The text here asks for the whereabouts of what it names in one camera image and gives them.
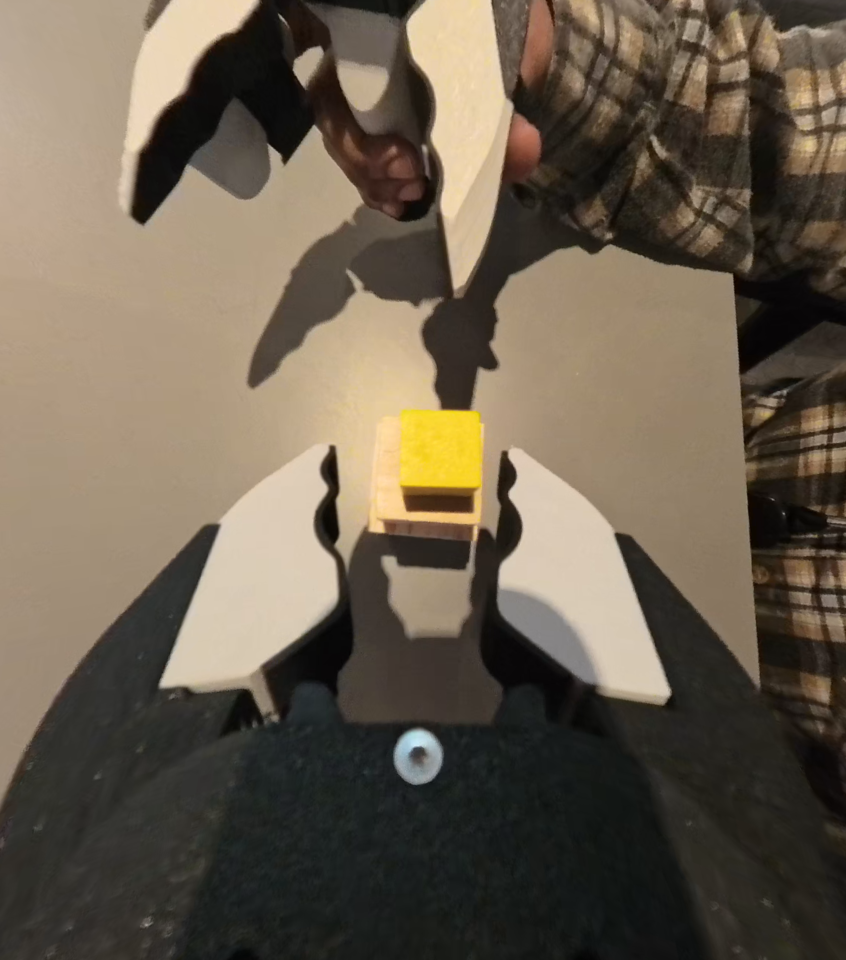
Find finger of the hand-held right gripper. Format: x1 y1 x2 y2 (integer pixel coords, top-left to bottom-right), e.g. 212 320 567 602
117 0 316 226
404 0 517 300

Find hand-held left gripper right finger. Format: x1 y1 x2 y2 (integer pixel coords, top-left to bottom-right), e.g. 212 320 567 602
492 447 673 708

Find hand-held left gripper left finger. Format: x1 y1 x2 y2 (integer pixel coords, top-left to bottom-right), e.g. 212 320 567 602
159 442 355 721

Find plain wooden block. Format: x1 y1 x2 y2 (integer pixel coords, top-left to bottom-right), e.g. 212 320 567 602
369 418 489 543

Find yellow wooden cube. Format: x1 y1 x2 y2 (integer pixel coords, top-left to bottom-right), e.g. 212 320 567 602
398 408 485 498

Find person's right forearm plaid sleeve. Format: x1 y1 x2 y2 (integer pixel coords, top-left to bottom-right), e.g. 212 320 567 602
513 0 846 301

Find person's right hand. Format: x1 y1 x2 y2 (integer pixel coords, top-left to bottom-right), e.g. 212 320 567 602
312 52 425 219

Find person's plaid-clothed legs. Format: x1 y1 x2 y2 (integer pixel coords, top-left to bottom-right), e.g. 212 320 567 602
741 337 846 946

